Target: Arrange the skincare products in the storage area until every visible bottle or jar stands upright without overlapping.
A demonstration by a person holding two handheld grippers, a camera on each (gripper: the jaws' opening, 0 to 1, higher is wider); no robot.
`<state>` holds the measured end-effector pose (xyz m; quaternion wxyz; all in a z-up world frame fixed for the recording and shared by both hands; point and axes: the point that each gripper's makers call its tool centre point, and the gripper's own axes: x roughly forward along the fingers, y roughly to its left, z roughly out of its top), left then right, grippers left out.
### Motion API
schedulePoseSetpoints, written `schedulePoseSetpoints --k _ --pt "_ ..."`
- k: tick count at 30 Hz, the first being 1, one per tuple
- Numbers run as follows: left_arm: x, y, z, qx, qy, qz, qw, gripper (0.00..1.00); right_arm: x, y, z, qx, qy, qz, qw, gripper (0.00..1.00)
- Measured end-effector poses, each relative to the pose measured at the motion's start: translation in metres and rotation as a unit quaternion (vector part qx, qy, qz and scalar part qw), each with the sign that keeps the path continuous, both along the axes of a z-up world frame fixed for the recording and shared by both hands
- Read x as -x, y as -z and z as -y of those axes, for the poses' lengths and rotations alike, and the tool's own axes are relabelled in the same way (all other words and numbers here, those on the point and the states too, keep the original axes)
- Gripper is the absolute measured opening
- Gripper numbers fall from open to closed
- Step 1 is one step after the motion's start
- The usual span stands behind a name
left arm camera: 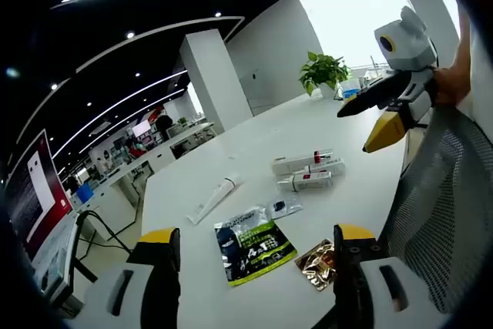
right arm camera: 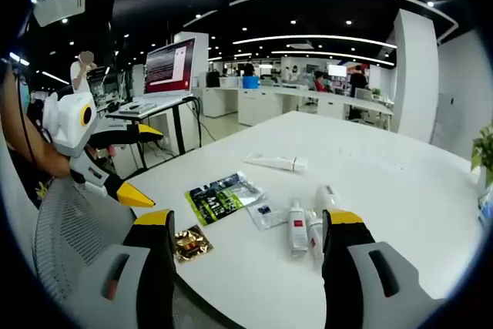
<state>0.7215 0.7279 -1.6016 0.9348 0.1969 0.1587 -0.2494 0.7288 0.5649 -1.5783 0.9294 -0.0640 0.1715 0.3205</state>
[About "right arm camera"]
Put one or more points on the white skincare tube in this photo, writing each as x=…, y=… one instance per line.
x=273, y=162

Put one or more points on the white standing desk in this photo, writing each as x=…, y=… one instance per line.
x=165, y=103

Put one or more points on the gold foil skincare sachet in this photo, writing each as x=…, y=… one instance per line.
x=192, y=244

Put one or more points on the blue box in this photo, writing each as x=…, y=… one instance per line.
x=487, y=209

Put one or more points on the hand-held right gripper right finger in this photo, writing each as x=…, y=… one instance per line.
x=346, y=286

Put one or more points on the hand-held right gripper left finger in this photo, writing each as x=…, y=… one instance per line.
x=146, y=286

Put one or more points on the green black skincare sachet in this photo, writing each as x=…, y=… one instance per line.
x=219, y=202

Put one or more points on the green potted plant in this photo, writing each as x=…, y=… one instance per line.
x=483, y=148

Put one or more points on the grey keyboard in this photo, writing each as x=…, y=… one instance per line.
x=136, y=107

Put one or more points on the long white office counter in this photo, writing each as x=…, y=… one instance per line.
x=269, y=95

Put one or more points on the grey mesh office chair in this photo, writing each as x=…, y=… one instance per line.
x=69, y=229

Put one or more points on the small clear skincare sachet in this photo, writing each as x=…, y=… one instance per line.
x=269, y=217

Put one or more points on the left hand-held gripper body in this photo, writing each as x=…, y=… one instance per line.
x=69, y=121

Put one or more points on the blue bin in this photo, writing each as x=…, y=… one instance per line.
x=250, y=82

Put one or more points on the white skincare bottle red label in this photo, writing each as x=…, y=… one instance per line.
x=316, y=240
x=297, y=229

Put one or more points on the ceiling air conditioner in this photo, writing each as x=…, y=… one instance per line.
x=59, y=3

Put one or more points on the background display screen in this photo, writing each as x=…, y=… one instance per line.
x=337, y=71

